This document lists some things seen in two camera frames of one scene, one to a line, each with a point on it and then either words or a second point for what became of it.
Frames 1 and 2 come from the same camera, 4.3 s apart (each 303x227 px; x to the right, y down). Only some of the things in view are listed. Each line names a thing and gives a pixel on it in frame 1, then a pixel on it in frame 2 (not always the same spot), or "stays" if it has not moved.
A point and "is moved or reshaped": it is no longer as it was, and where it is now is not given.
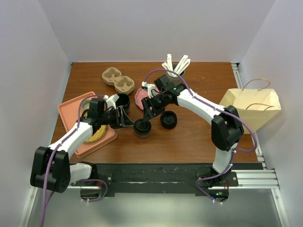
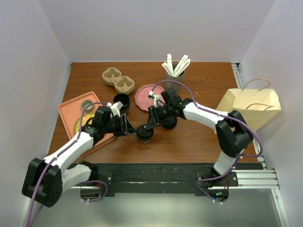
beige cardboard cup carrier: [124, 84] stays
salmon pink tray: [69, 112] stays
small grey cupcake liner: [85, 105] stays
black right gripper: [149, 114] → [154, 119]
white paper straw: [182, 65] stays
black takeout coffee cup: [143, 136] → [145, 141]
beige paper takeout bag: [256, 107] stays
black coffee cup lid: [142, 126] is moved or reshaped
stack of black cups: [124, 100] stays
